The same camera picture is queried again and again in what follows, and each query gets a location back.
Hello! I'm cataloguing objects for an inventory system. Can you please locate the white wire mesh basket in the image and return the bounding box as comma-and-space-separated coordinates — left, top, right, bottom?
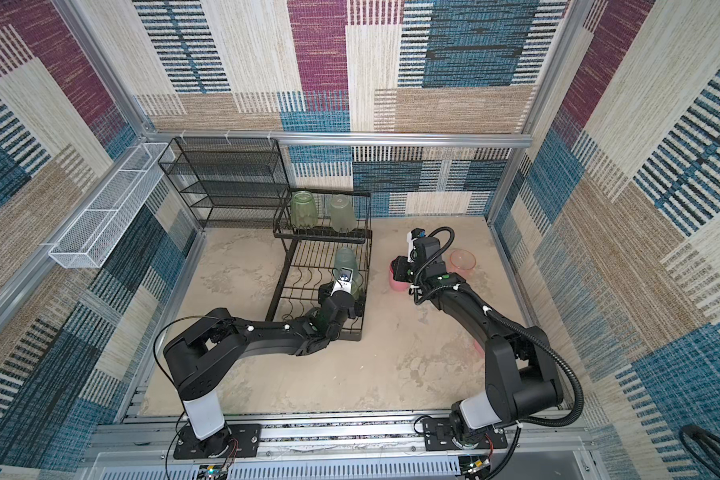
49, 142, 168, 269

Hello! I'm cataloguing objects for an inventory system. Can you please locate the teal frosted cup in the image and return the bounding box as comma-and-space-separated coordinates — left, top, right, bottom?
333, 247, 359, 277

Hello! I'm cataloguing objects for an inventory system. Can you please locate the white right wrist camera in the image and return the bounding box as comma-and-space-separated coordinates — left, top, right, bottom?
405, 227, 434, 263

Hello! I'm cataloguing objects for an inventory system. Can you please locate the opaque pink cup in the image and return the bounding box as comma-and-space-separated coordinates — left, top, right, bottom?
388, 260, 409, 292

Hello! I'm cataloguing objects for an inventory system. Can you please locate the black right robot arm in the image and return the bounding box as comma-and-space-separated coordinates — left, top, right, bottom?
391, 227, 581, 448

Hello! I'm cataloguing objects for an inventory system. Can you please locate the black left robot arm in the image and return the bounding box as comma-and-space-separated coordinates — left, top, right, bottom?
163, 288, 364, 459

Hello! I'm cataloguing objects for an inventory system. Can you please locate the black two-tier dish rack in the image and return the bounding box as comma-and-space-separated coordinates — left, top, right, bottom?
265, 188, 373, 321

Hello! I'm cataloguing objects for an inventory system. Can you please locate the aluminium front rail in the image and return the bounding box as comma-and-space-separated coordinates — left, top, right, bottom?
76, 410, 608, 479

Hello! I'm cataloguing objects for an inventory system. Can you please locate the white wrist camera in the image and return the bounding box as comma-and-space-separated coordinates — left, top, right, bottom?
331, 267, 355, 295
405, 227, 434, 263

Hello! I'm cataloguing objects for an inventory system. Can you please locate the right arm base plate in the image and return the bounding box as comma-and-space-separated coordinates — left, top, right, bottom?
413, 415, 509, 452

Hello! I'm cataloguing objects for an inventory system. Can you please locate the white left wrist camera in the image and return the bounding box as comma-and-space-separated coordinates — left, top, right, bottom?
331, 267, 355, 295

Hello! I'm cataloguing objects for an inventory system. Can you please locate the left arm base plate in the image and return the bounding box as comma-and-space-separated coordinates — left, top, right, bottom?
172, 424, 262, 460

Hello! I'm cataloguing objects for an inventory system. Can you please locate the black mesh shelf rack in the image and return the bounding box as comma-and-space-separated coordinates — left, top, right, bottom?
158, 137, 289, 228

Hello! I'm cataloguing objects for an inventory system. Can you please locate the pale frosted green cup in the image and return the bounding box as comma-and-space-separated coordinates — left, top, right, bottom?
328, 194, 357, 233

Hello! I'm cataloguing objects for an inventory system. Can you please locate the clear pink cup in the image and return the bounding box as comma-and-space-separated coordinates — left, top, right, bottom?
448, 249, 477, 279

